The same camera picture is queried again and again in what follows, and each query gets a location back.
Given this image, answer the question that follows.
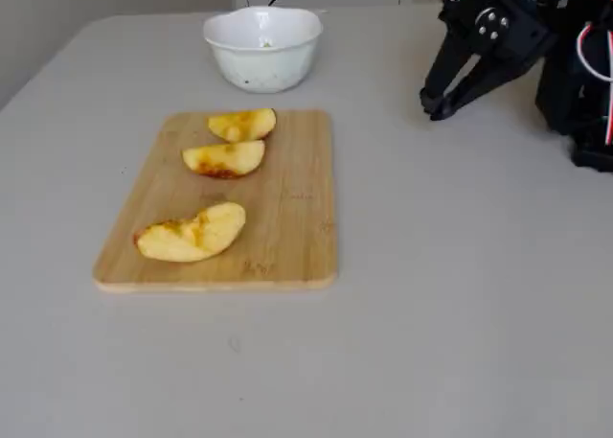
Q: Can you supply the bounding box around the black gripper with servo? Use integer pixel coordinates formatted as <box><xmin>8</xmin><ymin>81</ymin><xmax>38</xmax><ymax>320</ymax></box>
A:
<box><xmin>420</xmin><ymin>0</ymin><xmax>559</xmax><ymax>122</ymax></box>

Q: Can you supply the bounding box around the white scalloped ceramic bowl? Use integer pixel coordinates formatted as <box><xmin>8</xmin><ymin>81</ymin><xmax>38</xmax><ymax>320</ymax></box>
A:
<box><xmin>202</xmin><ymin>5</ymin><xmax>324</xmax><ymax>94</ymax></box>

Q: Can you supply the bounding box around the bamboo cutting board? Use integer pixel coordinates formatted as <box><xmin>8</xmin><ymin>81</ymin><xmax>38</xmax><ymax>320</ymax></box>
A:
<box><xmin>91</xmin><ymin>109</ymin><xmax>339</xmax><ymax>294</ymax></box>

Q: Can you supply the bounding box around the apple slice with core notch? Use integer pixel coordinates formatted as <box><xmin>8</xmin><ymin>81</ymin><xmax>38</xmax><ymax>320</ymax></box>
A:
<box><xmin>207</xmin><ymin>107</ymin><xmax>278</xmax><ymax>143</ymax></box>

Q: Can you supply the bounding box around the apple slice with red skin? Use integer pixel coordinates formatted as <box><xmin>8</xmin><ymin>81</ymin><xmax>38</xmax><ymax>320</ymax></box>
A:
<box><xmin>181</xmin><ymin>139</ymin><xmax>266</xmax><ymax>180</ymax></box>

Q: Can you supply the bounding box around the large apple slice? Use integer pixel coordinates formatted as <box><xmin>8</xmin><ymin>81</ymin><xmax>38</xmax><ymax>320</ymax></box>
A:
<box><xmin>133</xmin><ymin>201</ymin><xmax>247</xmax><ymax>264</ymax></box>

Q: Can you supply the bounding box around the red and white servo cable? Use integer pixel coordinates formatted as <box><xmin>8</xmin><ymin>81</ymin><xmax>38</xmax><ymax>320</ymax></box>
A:
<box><xmin>574</xmin><ymin>20</ymin><xmax>613</xmax><ymax>147</ymax></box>

